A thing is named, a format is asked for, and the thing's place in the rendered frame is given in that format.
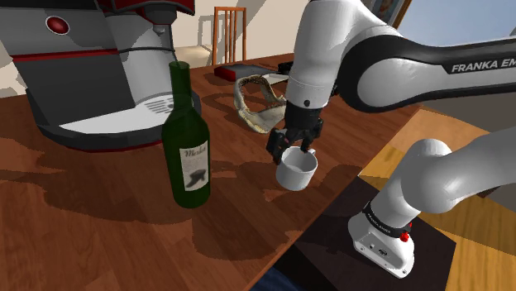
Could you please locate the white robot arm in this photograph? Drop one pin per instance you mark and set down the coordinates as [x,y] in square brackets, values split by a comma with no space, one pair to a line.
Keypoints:
[326,44]

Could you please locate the beige animal jaw bone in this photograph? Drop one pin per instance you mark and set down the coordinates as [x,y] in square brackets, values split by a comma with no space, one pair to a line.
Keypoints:
[246,115]

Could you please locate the grey and red coffee machine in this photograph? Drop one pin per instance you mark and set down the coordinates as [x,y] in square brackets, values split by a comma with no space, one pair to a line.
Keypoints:
[76,72]

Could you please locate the dark robot stand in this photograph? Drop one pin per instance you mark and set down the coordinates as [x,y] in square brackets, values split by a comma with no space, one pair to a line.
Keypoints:
[334,246]

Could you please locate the wooden table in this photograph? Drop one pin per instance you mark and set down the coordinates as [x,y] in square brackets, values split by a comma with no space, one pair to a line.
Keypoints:
[100,246]

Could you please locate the framed wall picture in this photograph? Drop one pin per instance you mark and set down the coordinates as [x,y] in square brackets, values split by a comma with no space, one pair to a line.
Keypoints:
[399,14]

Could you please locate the red and grey flat tool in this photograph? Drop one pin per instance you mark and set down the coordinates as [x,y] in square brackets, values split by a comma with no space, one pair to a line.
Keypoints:
[238,72]

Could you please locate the white cup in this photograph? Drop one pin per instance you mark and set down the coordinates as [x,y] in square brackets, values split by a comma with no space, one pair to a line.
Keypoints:
[295,173]

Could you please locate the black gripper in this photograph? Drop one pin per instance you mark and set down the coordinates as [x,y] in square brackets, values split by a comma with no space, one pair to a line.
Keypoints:
[303,119]

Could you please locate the wooden chair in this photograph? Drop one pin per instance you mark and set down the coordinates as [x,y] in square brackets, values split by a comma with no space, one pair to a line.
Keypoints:
[217,36]

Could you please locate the green wine bottle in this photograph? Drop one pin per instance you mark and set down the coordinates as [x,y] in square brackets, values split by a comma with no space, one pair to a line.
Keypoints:
[186,137]

